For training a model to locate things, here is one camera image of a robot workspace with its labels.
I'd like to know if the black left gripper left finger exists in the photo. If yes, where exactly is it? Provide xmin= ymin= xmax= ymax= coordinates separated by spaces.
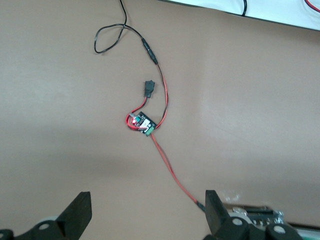
xmin=0 ymin=191 xmax=93 ymax=240

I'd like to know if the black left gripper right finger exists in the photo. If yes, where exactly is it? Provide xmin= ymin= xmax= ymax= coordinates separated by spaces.
xmin=204 ymin=189 xmax=302 ymax=240

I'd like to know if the green belt conveyor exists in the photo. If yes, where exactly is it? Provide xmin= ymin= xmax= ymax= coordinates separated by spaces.
xmin=224 ymin=203 xmax=320 ymax=240

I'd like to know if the small motor controller board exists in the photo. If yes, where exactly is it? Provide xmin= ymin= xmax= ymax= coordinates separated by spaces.
xmin=129 ymin=111 xmax=158 ymax=138

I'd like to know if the red clip lead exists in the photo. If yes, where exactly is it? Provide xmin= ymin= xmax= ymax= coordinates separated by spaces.
xmin=303 ymin=0 xmax=320 ymax=13

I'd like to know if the red black conveyor wire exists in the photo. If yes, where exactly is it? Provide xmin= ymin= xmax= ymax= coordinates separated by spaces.
xmin=150 ymin=133 xmax=210 ymax=215

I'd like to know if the black inline switch with leads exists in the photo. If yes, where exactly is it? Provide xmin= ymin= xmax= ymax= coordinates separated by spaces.
xmin=125 ymin=79 xmax=156 ymax=132

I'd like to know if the black power cable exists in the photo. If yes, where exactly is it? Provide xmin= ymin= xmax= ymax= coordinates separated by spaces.
xmin=93 ymin=0 xmax=151 ymax=55

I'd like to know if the red black wire with connector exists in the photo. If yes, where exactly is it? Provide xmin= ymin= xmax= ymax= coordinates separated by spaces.
xmin=139 ymin=36 xmax=171 ymax=129

